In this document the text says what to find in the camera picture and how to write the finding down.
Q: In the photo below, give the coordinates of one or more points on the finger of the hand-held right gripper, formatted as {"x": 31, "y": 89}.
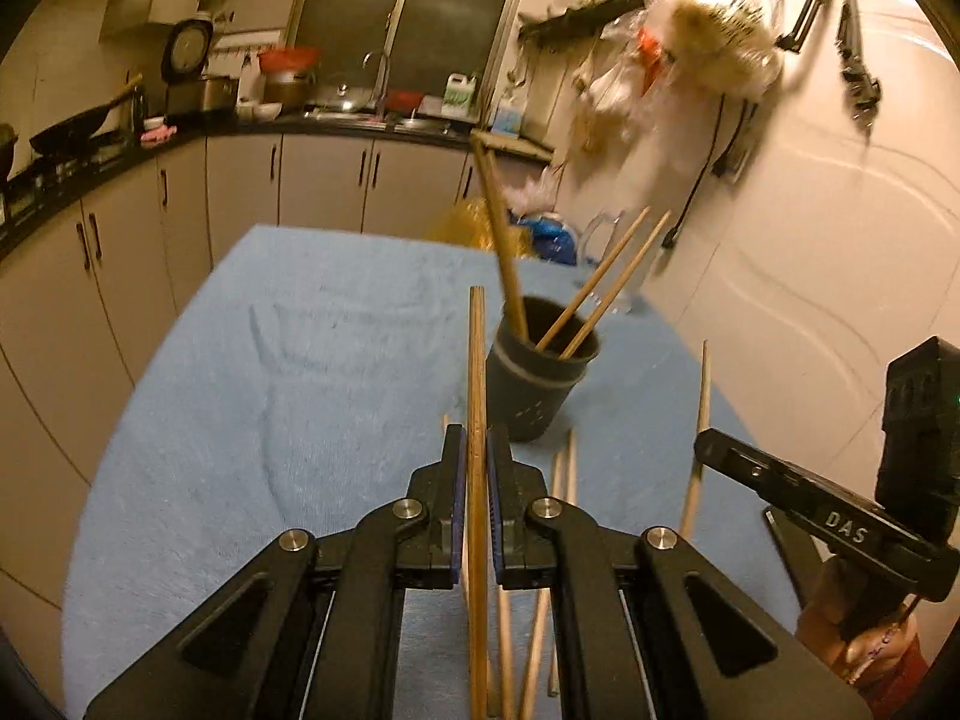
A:
{"x": 799, "y": 562}
{"x": 847, "y": 517}

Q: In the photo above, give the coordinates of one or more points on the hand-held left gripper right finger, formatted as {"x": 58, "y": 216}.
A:
{"x": 495, "y": 510}

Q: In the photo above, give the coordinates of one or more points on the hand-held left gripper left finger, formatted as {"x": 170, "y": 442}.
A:
{"x": 454, "y": 510}

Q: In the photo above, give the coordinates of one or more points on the dark grey chopstick holder cup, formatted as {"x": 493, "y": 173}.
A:
{"x": 525, "y": 397}

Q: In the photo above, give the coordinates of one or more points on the blue table cloth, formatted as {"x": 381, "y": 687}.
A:
{"x": 300, "y": 390}

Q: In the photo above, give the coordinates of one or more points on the blue plastic bag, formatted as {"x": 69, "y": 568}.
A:
{"x": 551, "y": 236}

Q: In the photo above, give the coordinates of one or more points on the yellow plastic bag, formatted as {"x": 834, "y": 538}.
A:
{"x": 472, "y": 229}

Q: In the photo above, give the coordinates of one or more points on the clear glass pitcher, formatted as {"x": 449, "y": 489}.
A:
{"x": 600, "y": 232}

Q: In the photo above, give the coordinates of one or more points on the white plastic bag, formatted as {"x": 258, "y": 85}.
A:
{"x": 536, "y": 195}

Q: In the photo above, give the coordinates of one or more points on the beige kitchen cabinets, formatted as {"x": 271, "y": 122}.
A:
{"x": 315, "y": 180}

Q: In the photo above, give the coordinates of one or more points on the wooden cutting board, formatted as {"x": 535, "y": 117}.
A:
{"x": 525, "y": 146}

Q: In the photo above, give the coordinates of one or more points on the blue label bottle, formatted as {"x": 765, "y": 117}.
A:
{"x": 508, "y": 120}

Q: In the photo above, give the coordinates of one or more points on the metal kitchen sink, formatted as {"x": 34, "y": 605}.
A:
{"x": 360, "y": 118}

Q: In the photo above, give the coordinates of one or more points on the white detergent jug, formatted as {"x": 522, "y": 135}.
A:
{"x": 459, "y": 97}

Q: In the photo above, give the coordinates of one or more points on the red plastic basket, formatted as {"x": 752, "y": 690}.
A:
{"x": 405, "y": 99}

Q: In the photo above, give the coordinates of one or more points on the black hanging metal tool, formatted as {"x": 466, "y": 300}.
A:
{"x": 847, "y": 15}

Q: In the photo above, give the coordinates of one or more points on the glass pot lid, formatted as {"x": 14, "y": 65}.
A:
{"x": 341, "y": 103}

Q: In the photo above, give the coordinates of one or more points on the metal sink faucet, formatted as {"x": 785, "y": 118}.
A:
{"x": 385, "y": 90}

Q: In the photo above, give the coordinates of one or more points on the white bowls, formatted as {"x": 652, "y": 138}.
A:
{"x": 259, "y": 111}

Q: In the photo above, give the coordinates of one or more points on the black kitchen countertop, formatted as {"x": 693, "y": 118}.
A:
{"x": 225, "y": 127}

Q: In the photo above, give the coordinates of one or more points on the hanging clear plastic bags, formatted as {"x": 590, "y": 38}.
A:
{"x": 705, "y": 37}

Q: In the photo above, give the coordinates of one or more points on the pink cloth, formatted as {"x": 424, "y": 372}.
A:
{"x": 159, "y": 135}

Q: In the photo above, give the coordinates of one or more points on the red plastic basin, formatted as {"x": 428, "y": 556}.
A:
{"x": 289, "y": 58}

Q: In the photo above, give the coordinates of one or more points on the dark kitchen window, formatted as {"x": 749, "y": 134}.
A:
{"x": 450, "y": 15}

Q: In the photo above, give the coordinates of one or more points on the metal kettle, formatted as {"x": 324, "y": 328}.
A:
{"x": 139, "y": 112}

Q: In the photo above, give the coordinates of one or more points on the black gas stove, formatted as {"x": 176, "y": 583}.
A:
{"x": 67, "y": 169}

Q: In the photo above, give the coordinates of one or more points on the silver rice cooker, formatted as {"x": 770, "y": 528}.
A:
{"x": 187, "y": 52}

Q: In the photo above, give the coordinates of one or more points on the black wok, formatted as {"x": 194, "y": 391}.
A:
{"x": 71, "y": 133}

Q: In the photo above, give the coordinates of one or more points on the wall power socket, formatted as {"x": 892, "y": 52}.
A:
{"x": 739, "y": 161}

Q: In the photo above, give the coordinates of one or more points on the black wall rack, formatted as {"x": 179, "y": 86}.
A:
{"x": 570, "y": 19}

